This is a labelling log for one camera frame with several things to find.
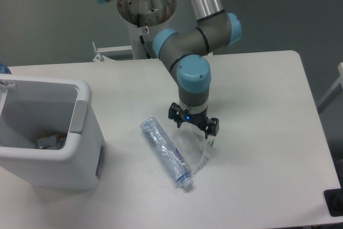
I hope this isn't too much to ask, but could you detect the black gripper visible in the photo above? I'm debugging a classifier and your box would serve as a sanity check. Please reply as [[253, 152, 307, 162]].
[[168, 102, 219, 139]]

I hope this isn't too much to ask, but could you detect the clear plastic wrapper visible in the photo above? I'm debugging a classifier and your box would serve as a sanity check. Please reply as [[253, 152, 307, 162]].
[[171, 124, 215, 175]]

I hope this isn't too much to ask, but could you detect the crushed clear plastic bottle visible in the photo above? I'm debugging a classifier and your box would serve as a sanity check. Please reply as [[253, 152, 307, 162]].
[[140, 117, 193, 189]]

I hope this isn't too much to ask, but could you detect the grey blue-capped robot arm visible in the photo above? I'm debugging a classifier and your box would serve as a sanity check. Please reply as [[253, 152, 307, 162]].
[[97, 0, 242, 136]]

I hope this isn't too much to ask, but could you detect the trash inside the can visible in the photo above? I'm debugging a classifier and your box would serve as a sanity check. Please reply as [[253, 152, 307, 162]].
[[36, 132, 67, 150]]

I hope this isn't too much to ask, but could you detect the white trash can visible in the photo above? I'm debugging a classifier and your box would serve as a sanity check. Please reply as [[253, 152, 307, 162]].
[[1, 74, 106, 190]]

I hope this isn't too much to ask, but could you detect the black clamp at table corner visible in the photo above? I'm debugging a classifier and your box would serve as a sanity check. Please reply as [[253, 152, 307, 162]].
[[324, 188, 342, 217]]

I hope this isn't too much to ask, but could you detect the blue object at left edge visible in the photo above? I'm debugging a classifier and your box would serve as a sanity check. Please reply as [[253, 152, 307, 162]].
[[0, 63, 11, 75]]

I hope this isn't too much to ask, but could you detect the white left base bracket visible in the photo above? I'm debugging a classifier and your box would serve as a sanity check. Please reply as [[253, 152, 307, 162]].
[[92, 41, 133, 62]]

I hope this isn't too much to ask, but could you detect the black pedestal cable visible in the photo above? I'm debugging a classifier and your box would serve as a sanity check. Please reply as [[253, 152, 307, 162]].
[[136, 13, 151, 60]]

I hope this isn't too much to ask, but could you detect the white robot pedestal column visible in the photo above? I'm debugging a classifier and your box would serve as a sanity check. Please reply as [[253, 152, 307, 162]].
[[117, 0, 177, 60]]

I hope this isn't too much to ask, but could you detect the white frame at right edge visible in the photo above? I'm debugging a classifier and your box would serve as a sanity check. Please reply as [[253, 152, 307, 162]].
[[317, 62, 342, 114]]

